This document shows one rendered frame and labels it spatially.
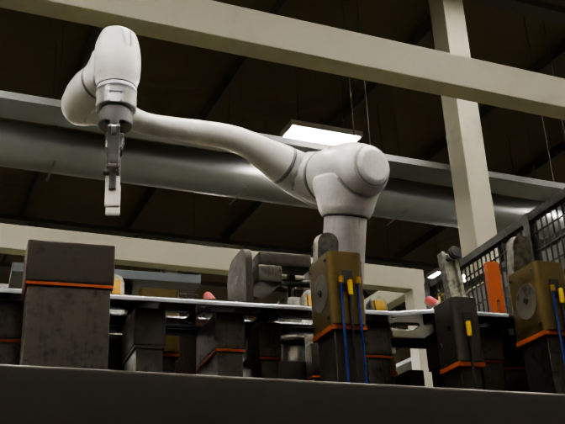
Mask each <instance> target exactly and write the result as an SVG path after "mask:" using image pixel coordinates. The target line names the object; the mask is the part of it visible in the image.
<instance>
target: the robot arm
mask: <svg viewBox="0 0 565 424"><path fill-rule="evenodd" d="M140 69H141V58H140V46H139V42H138V40H137V37H136V35H135V33H134V32H133V31H131V30H130V29H127V28H125V27H122V26H108V27H106V28H105V29H103V31H102V32H101V34H100V35H99V36H98V40H97V42H96V45H95V50H94V51H93V52H92V55H91V57H90V60H89V62H88V63H87V65H86V66H85V67H84V68H83V69H81V70H80V71H79V72H78V73H77V74H76V75H75V76H74V77H73V78H72V79H71V80H70V82H69V83H68V85H67V86H66V90H65V92H64V94H63V97H62V99H61V110H62V113H63V114H64V116H65V117H66V119H67V120H68V121H70V122H71V123H73V124H74V125H80V126H88V125H97V126H98V128H99V129H100V130H101V131H102V132H104V133H105V140H106V150H107V165H106V168H107V171H103V175H108V176H106V178H105V200H104V207H106V209H105V215H106V216H120V189H121V188H123V185H120V162H121V158H122V157H123V147H124V134H127V133H129V132H130V131H134V132H136V133H139V134H142V135H148V136H153V137H157V138H162V139H168V140H177V141H183V142H188V143H193V144H199V145H204V146H212V147H217V148H221V149H225V150H227V151H232V152H234V153H235V154H238V155H239V156H242V157H243V158H245V159H246V160H247V161H248V162H249V163H251V164H252V165H253V166H254V167H255V168H257V169H258V170H259V171H260V172H261V173H263V174H264V175H265V176H266V177H267V178H268V179H269V180H270V181H272V182H273V183H275V184H276V185H277V186H278V187H279V188H281V189H282V190H283V191H285V192H286V193H289V194H290V195H292V196H294V198H296V199H299V200H301V201H303V202H305V203H306V204H309V205H311V206H314V207H316V208H318V209H319V212H320V214H321V216H322V217H323V218H324V229H323V233H325V232H329V233H332V234H334V235H335V236H336V237H337V239H338V242H339V252H358V253H360V254H361V262H362V284H363V285H364V267H365V250H366V232H367V220H369V219H370V218H371V216H372V214H373V211H374V208H375V206H376V203H377V201H378V197H379V194H380V193H381V192H382V191H383V189H384V187H385V186H386V184H387V181H388V178H389V172H390V171H389V164H388V160H387V158H386V156H385V155H384V154H383V153H382V152H381V151H380V150H379V149H378V148H377V147H375V146H370V145H367V144H363V143H358V142H355V141H351V142H345V143H340V144H337V145H333V146H329V147H326V148H325V149H323V150H321V151H309V152H306V153H304V152H302V151H299V150H297V149H295V148H293V147H291V146H288V145H285V144H283V143H280V142H277V141H275V140H272V139H269V138H267V137H265V136H263V135H259V134H257V133H255V132H253V131H250V130H246V129H244V128H241V127H238V126H234V125H228V124H224V123H219V122H212V121H205V120H198V119H184V118H177V117H170V116H163V115H157V114H150V113H147V112H145V111H142V110H140V109H138V108H136V97H137V87H138V84H139V81H140Z"/></svg>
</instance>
